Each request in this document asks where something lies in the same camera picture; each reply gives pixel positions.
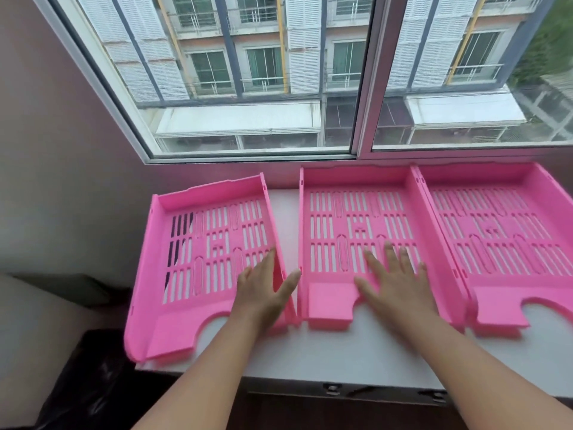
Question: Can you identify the person's left hand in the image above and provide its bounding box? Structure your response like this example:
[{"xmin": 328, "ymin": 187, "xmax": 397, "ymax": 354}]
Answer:
[{"xmin": 232, "ymin": 248, "xmax": 301, "ymax": 335}]

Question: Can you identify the person's right hand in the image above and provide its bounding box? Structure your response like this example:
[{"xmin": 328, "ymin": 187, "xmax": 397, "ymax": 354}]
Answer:
[{"xmin": 355, "ymin": 242, "xmax": 442, "ymax": 330}]

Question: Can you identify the pink plastic paper tray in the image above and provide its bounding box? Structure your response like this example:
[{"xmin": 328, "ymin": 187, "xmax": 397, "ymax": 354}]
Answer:
[
  {"xmin": 298, "ymin": 165, "xmax": 469, "ymax": 331},
  {"xmin": 124, "ymin": 173, "xmax": 301, "ymax": 364},
  {"xmin": 415, "ymin": 161, "xmax": 573, "ymax": 337}
]

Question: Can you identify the person's left forearm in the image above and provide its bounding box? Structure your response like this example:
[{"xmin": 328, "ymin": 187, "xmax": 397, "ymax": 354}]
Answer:
[{"xmin": 131, "ymin": 314, "xmax": 284, "ymax": 430}]

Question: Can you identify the person's right forearm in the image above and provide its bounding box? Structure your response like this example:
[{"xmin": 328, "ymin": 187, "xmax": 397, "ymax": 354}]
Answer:
[{"xmin": 394, "ymin": 311, "xmax": 573, "ymax": 430}]

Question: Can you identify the black plastic bag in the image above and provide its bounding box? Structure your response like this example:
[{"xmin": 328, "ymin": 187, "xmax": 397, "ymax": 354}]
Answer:
[{"xmin": 35, "ymin": 328, "xmax": 181, "ymax": 430}]

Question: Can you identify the apartment building outside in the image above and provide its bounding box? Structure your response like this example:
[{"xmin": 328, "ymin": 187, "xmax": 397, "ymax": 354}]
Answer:
[{"xmin": 74, "ymin": 0, "xmax": 573, "ymax": 153}]

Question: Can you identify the green tree outside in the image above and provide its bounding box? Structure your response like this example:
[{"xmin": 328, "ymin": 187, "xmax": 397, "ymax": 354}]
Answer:
[{"xmin": 510, "ymin": 0, "xmax": 573, "ymax": 87}]

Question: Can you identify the white upholstered seat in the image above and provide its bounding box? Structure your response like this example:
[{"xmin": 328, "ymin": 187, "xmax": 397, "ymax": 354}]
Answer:
[{"xmin": 0, "ymin": 273, "xmax": 100, "ymax": 428}]

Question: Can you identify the white sliding window frame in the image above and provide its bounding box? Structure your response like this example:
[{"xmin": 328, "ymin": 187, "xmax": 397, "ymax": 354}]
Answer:
[{"xmin": 30, "ymin": 0, "xmax": 573, "ymax": 165}]

